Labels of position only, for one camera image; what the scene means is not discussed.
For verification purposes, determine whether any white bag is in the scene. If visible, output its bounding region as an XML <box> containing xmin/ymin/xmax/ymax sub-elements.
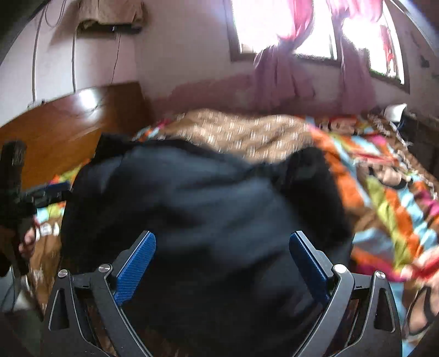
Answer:
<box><xmin>383</xmin><ymin>103</ymin><xmax>407</xmax><ymax>123</ymax></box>

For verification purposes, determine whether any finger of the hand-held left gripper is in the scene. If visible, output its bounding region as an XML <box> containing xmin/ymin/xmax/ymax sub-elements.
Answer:
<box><xmin>34</xmin><ymin>183</ymin><xmax>71</xmax><ymax>195</ymax></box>
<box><xmin>32</xmin><ymin>191</ymin><xmax>74</xmax><ymax>208</ymax></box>

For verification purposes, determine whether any black wall-mounted device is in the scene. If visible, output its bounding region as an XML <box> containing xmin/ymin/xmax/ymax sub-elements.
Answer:
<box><xmin>78</xmin><ymin>21</ymin><xmax>143</xmax><ymax>35</ymax></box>

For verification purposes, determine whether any cluttered desk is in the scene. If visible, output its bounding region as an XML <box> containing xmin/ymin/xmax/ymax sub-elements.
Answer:
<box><xmin>399</xmin><ymin>110</ymin><xmax>439</xmax><ymax>162</ymax></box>

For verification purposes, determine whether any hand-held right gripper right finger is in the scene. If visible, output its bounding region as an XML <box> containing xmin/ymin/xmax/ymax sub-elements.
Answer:
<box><xmin>289</xmin><ymin>231</ymin><xmax>403</xmax><ymax>357</ymax></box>

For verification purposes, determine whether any person's left hand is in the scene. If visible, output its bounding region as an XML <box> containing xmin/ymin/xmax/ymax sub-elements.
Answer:
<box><xmin>19</xmin><ymin>227</ymin><xmax>38</xmax><ymax>258</ymax></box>

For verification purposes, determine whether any wooden headboard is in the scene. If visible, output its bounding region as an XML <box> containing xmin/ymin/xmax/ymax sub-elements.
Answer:
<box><xmin>0</xmin><ymin>82</ymin><xmax>153</xmax><ymax>193</ymax></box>

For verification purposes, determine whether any dark navy jacket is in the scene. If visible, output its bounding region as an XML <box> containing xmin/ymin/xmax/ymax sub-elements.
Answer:
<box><xmin>60</xmin><ymin>132</ymin><xmax>355</xmax><ymax>357</ymax></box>

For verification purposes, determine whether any brown cloth cover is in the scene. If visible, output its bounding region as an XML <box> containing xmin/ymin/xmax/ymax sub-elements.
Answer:
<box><xmin>76</xmin><ymin>0</ymin><xmax>145</xmax><ymax>31</ymax></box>

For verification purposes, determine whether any black cable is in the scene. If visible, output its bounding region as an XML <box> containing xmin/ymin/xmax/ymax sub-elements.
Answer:
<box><xmin>111</xmin><ymin>32</ymin><xmax>121</xmax><ymax>85</ymax></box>

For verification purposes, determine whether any white wall pipe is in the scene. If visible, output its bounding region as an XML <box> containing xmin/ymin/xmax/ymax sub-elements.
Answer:
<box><xmin>32</xmin><ymin>9</ymin><xmax>47</xmax><ymax>105</ymax></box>
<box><xmin>71</xmin><ymin>31</ymin><xmax>78</xmax><ymax>94</ymax></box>

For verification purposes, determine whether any wooden framed window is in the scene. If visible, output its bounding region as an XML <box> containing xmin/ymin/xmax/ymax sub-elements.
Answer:
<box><xmin>223</xmin><ymin>0</ymin><xmax>412</xmax><ymax>94</ymax></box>

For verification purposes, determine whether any colourful printed blanket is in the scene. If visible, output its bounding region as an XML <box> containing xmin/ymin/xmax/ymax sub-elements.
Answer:
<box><xmin>27</xmin><ymin>108</ymin><xmax>439</xmax><ymax>344</ymax></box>

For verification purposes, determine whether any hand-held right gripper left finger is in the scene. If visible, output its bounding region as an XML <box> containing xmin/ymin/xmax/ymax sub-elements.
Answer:
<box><xmin>42</xmin><ymin>231</ymin><xmax>156</xmax><ymax>357</ymax></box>

